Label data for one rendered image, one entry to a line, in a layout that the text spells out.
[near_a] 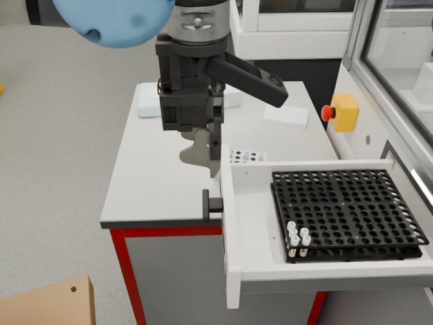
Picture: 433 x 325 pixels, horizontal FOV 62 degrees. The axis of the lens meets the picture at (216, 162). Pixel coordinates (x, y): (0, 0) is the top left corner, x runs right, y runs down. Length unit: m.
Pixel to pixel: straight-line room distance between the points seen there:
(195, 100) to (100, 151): 1.87
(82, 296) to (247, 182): 0.37
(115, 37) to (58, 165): 2.06
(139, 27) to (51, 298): 0.54
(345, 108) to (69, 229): 1.41
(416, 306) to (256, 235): 0.31
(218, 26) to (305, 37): 0.96
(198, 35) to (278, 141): 0.64
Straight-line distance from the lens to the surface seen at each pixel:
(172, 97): 0.46
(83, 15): 0.24
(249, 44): 1.34
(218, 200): 0.63
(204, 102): 0.46
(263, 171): 0.74
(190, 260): 0.95
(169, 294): 1.09
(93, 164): 2.23
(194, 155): 0.52
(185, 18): 0.42
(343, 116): 0.93
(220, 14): 0.43
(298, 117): 1.10
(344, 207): 0.67
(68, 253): 1.81
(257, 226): 0.69
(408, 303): 0.80
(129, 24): 0.24
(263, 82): 0.47
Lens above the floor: 1.36
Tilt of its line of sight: 40 degrees down
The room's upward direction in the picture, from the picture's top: straight up
